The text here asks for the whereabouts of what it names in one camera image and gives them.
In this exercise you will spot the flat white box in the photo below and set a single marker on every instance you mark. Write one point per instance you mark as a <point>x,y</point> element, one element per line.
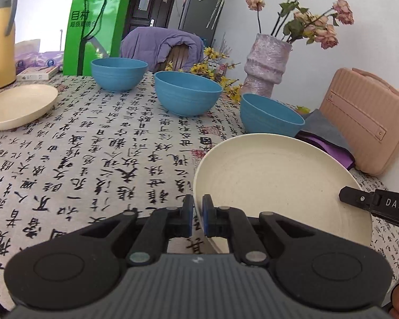
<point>37,73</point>

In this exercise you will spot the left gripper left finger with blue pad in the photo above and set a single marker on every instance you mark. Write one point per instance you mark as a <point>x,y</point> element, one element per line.
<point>155,232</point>

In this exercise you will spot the grey refrigerator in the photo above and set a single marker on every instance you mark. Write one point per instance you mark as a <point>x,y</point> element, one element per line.
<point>200,17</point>

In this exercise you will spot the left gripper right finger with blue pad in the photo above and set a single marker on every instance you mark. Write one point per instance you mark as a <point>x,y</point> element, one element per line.
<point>233,225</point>

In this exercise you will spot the wooden chair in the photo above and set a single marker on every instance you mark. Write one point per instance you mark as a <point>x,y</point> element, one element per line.
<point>178,57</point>

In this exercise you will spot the dark entrance door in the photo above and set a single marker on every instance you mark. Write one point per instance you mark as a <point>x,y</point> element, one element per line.
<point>147,13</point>

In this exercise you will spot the grey purple cloth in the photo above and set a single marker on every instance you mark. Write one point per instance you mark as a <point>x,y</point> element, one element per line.
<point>319,132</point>

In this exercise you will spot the yellow flower branch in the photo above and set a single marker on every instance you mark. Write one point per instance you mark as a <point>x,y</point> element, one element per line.
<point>213,66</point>

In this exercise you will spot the purple plastic bag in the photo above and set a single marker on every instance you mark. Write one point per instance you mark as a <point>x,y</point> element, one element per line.
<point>37,59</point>

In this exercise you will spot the green paper bag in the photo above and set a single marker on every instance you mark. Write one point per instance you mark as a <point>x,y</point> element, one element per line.
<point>95,29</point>

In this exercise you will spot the yellow thermos jug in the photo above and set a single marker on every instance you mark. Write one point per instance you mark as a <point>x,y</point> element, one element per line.
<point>0,36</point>

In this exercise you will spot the pink textured vase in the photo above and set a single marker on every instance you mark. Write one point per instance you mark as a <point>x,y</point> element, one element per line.
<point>265,65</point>

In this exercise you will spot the purple jacket on chair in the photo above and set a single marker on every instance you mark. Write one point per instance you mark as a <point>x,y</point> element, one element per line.
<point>153,45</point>

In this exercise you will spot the cream plate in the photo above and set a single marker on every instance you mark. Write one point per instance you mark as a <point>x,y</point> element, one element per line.
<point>24,104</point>
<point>274,173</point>

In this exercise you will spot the blue bowl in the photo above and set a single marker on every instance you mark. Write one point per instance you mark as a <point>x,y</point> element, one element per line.
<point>118,74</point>
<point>186,94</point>
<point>263,115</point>

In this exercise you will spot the dried pink roses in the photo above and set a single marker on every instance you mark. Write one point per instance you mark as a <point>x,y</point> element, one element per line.
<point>295,22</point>

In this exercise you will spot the pink suitcase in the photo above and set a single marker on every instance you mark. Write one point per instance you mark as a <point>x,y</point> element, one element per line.
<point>365,110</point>

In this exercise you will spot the calligraphy tablecloth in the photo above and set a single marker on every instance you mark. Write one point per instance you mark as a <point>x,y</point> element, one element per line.
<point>73,184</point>

